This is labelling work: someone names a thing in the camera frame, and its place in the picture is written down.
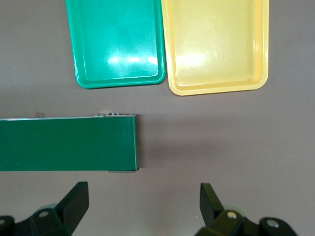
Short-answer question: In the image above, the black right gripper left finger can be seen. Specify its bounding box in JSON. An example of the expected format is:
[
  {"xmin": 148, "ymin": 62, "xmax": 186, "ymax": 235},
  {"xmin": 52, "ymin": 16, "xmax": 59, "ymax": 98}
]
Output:
[{"xmin": 0, "ymin": 181, "xmax": 90, "ymax": 236}]

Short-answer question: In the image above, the yellow plastic tray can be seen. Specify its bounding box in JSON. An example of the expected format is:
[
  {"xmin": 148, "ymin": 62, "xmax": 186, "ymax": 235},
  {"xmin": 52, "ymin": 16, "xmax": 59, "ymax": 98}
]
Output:
[{"xmin": 161, "ymin": 0, "xmax": 269, "ymax": 96}]

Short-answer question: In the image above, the green plastic tray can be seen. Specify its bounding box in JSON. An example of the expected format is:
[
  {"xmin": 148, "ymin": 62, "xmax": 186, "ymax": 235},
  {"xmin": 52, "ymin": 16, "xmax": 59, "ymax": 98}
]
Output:
[{"xmin": 64, "ymin": 0, "xmax": 166, "ymax": 89}]

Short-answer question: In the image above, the green belt conveyor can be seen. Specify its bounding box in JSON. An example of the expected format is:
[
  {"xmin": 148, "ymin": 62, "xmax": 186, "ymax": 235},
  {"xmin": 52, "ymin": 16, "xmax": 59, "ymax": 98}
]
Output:
[{"xmin": 0, "ymin": 113, "xmax": 139, "ymax": 173}]

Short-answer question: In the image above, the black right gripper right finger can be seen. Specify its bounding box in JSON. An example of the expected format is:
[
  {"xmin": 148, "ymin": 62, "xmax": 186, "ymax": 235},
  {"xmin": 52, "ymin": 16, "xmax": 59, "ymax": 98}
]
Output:
[{"xmin": 199, "ymin": 182, "xmax": 298, "ymax": 236}]

